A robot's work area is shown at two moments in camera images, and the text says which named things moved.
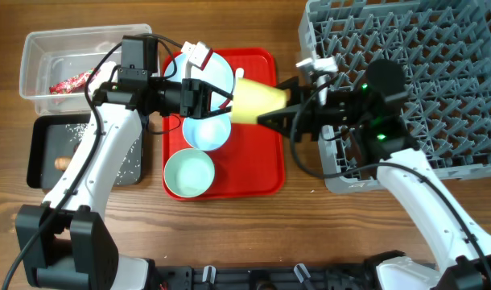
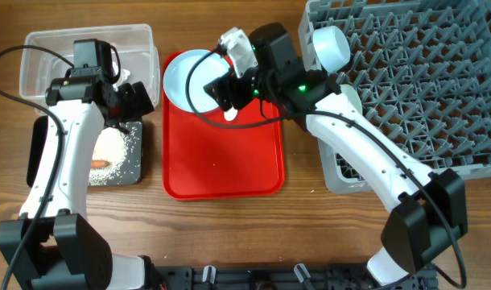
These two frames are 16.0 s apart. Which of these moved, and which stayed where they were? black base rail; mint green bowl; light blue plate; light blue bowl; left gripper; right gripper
Moved: right gripper; light blue bowl; left gripper; mint green bowl
Stayed: black base rail; light blue plate
